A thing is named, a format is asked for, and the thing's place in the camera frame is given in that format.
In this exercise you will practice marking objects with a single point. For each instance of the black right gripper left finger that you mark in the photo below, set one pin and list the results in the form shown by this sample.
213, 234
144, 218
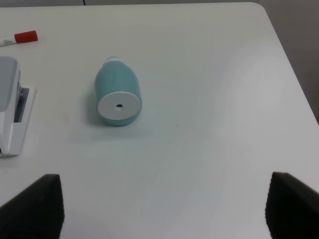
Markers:
35, 213

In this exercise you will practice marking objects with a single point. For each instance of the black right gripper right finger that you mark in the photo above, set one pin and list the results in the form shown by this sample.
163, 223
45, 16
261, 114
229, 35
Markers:
292, 208

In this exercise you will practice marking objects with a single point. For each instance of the teal pencil sharpener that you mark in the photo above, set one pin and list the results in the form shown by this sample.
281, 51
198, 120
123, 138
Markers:
118, 94

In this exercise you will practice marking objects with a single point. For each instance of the white grey stapler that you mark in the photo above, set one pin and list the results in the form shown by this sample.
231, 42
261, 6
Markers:
16, 103

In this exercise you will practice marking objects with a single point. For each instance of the red capped white marker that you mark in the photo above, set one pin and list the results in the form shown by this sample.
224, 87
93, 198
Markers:
18, 38

